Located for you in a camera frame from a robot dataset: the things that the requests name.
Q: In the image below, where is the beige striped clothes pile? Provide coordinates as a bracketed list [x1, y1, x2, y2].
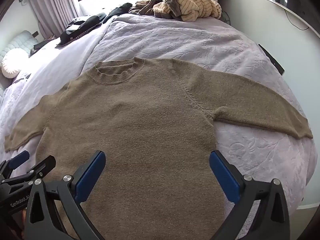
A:
[129, 0, 222, 22]

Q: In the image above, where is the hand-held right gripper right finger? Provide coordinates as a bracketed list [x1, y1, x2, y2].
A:
[209, 150, 292, 240]

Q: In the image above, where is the television cable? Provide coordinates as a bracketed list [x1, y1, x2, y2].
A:
[285, 10, 310, 31]

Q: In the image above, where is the pale lavender duvet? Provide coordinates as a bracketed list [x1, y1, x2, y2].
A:
[29, 21, 118, 98]

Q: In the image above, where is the mauve curtain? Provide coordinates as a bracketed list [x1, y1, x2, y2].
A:
[25, 0, 81, 40]

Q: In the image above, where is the round white pillow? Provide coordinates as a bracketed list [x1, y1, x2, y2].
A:
[1, 49, 30, 78]

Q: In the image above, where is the black folded garment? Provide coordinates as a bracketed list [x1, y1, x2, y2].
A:
[59, 12, 107, 46]

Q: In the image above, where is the brown knit sweater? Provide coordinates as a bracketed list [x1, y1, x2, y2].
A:
[4, 57, 314, 240]

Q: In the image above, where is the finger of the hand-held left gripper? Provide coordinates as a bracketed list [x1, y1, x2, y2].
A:
[10, 155, 57, 184]
[0, 150, 30, 180]

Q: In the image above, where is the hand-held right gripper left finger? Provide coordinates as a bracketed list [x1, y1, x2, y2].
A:
[24, 150, 107, 240]

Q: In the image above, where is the black crumpled garment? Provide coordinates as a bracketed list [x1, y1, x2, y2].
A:
[104, 2, 133, 23]

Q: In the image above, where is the tufted pale headboard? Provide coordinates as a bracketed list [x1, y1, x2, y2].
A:
[0, 30, 39, 63]

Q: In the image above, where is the lavender embossed blanket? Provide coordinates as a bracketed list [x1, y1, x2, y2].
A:
[0, 14, 318, 240]

